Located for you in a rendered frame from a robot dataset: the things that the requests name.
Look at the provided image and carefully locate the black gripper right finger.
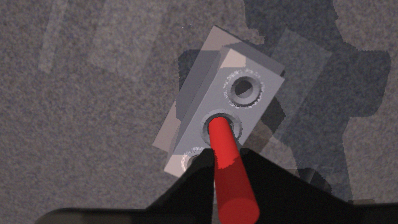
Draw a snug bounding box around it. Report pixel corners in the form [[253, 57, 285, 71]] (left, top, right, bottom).
[[240, 148, 398, 224]]

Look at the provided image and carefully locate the red peg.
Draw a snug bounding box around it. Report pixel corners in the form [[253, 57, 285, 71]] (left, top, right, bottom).
[[208, 117, 260, 224]]

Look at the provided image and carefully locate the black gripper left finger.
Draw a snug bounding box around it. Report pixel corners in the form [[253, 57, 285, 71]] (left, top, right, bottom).
[[34, 148, 215, 224]]

